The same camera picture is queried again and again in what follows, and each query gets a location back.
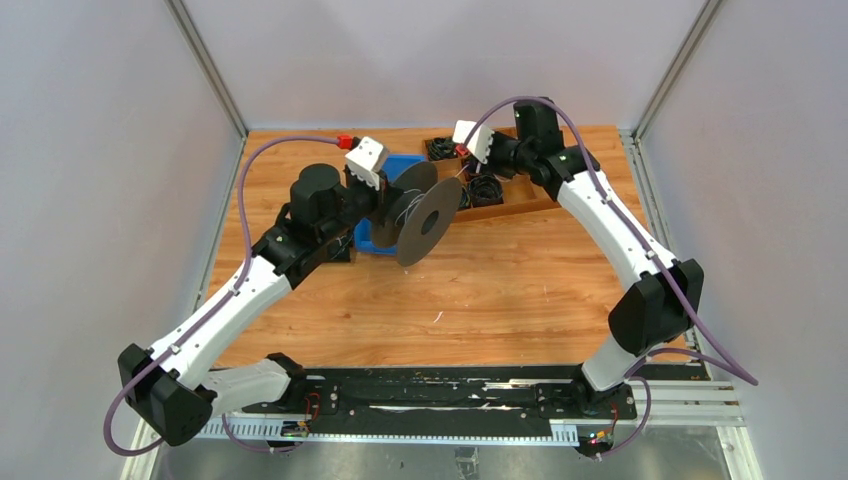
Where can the rolled tie green pattern back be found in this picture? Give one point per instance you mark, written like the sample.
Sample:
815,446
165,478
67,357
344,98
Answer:
440,148

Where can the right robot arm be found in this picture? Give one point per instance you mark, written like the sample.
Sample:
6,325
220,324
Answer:
660,292

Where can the aluminium frame rail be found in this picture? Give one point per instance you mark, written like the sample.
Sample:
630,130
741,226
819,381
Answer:
668,395

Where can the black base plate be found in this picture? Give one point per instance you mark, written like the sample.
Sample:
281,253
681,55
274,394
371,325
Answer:
452,402

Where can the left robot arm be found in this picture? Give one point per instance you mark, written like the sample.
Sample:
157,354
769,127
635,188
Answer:
170,384

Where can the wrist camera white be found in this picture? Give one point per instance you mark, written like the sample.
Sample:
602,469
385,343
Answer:
476,139
365,161

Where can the wooden compartment tray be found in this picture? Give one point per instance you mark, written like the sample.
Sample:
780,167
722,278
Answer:
520,195

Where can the dark grey cable spool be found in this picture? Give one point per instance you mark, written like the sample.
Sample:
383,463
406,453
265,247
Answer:
421,208

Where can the black plastic bin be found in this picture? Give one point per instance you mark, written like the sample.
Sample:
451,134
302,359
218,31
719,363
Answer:
336,247

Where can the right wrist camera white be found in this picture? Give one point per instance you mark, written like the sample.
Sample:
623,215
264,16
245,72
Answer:
476,139

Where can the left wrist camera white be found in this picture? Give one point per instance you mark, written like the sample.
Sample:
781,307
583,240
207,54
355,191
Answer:
365,161

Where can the rolled tie dark floral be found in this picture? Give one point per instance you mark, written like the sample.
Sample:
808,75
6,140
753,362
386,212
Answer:
485,190

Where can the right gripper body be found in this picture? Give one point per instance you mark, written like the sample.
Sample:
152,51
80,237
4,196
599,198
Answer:
508,156

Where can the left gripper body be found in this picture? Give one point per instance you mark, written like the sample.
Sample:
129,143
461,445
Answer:
361,200

